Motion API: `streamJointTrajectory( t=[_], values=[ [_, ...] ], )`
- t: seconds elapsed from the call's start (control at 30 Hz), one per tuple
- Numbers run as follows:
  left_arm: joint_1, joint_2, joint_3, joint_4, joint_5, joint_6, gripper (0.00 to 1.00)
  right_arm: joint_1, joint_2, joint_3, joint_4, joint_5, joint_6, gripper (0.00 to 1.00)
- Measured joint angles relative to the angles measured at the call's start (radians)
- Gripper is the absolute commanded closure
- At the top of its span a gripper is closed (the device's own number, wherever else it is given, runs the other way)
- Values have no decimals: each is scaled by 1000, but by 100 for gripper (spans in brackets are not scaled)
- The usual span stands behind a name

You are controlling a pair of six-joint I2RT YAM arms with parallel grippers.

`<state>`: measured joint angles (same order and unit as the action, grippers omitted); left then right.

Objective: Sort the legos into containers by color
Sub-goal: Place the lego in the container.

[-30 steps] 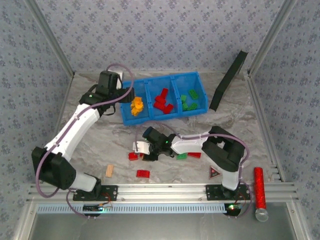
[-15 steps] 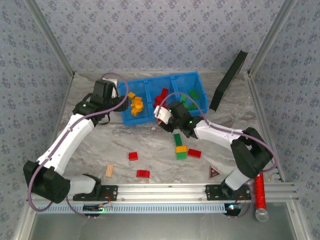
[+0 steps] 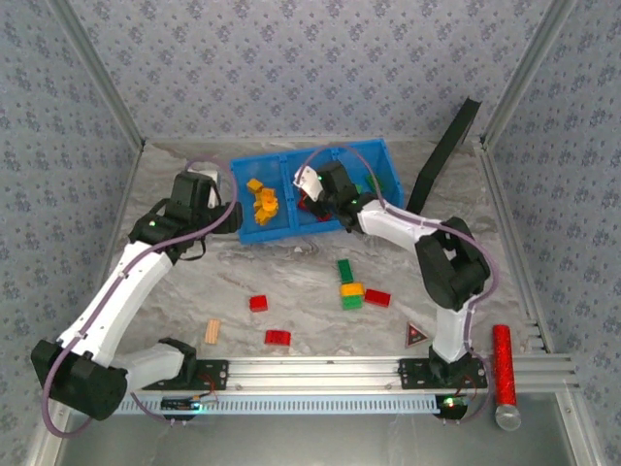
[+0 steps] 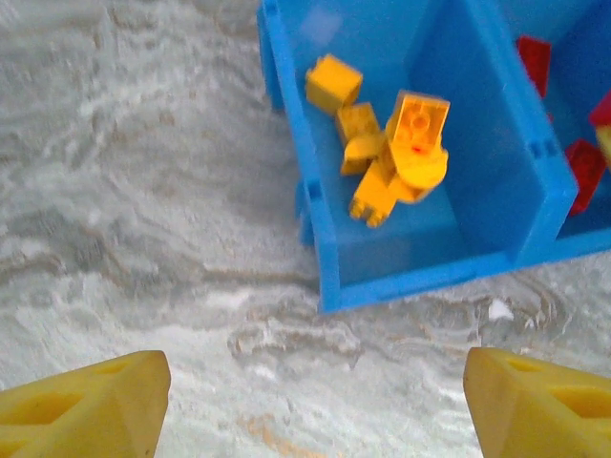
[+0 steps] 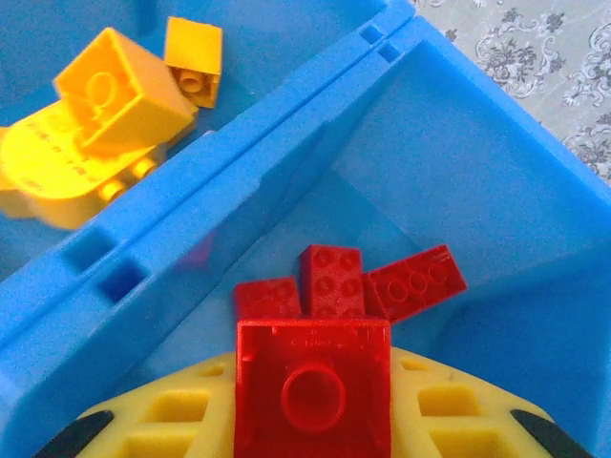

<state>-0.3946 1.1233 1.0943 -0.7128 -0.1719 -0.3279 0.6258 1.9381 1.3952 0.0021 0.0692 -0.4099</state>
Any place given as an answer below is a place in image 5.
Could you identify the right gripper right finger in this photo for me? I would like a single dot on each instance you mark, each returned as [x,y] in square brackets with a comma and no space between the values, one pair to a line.
[468,420]

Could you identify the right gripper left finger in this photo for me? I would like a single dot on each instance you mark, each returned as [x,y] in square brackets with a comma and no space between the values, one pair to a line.
[157,420]

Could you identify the red lego brick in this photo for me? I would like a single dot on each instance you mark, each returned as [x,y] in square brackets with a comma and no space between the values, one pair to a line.
[312,389]
[331,281]
[267,298]
[415,281]

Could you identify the blue plastic bin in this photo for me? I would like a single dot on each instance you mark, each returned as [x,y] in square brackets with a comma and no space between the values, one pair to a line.
[267,124]
[453,167]

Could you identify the yellow rounded lego piece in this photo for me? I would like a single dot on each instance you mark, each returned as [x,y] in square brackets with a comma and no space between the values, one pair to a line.
[43,172]

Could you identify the yellow lego brick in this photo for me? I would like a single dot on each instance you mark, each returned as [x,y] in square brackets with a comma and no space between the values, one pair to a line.
[193,47]
[124,95]

